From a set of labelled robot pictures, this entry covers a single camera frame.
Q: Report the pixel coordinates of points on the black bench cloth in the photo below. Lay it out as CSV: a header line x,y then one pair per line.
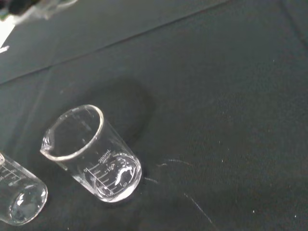
x,y
192,108

